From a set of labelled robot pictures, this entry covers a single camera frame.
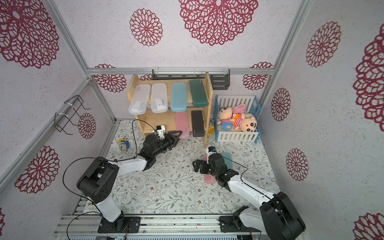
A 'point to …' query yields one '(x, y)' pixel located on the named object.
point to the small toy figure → (123, 144)
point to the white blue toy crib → (253, 109)
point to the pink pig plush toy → (226, 114)
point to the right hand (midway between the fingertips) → (201, 164)
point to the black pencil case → (197, 123)
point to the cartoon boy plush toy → (240, 123)
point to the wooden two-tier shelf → (168, 118)
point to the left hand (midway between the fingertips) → (183, 133)
